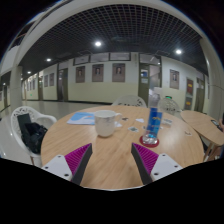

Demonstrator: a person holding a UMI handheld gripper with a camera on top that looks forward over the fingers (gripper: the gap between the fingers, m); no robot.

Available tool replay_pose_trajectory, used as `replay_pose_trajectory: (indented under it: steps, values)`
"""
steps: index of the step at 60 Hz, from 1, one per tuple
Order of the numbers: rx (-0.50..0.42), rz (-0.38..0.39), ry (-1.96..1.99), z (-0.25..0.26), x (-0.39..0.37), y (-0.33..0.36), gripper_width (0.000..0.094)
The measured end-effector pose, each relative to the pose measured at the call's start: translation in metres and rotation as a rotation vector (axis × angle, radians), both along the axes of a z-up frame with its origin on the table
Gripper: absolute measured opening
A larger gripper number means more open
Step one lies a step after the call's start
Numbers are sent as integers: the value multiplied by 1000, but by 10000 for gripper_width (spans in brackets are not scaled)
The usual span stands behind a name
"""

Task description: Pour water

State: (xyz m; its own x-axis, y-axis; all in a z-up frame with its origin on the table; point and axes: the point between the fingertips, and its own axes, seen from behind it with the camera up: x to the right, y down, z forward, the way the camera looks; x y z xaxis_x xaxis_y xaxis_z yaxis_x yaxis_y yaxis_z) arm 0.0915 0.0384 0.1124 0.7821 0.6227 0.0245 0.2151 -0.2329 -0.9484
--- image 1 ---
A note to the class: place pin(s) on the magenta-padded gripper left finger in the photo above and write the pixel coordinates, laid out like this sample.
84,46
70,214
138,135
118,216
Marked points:
76,160

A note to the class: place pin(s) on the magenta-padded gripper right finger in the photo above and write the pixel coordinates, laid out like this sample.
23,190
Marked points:
148,160

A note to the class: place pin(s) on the clear water bottle blue label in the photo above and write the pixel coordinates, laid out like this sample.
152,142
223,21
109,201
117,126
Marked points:
154,120

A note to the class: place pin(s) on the flat round red coaster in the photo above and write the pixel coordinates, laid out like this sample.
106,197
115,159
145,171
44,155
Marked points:
149,145

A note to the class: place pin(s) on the small dark printed card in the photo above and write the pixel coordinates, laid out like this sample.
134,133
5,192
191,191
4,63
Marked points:
133,129
125,118
166,121

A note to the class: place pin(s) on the small white paper card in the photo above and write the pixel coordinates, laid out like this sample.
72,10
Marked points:
117,124
139,120

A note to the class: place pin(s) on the blue paper sheet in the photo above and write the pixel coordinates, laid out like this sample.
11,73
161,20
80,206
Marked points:
80,118

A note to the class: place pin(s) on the white ceramic mug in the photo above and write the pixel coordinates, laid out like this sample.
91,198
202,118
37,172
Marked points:
105,125

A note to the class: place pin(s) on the black bag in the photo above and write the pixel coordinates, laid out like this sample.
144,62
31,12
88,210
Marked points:
33,136

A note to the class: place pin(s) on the white plastic lattice chair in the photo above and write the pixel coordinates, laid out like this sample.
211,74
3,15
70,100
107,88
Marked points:
40,118
130,101
170,106

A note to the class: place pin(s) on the round wooden side table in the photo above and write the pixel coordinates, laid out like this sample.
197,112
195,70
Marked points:
200,125

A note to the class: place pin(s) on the green exit sign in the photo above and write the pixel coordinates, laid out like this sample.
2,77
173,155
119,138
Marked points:
169,97

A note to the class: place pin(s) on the open dark double door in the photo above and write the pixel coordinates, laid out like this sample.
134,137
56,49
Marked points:
143,90

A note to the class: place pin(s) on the dark wooden door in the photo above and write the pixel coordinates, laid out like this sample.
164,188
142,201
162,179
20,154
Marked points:
62,85
200,95

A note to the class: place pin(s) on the black tablet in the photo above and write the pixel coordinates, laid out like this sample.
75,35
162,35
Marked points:
216,124

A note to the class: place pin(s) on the round ceiling lights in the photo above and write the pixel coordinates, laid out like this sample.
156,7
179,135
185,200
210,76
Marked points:
98,43

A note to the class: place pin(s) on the framed wall portraits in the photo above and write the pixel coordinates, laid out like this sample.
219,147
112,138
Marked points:
118,72

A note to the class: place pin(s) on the horizontal wall frames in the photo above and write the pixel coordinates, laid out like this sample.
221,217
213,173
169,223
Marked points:
120,56

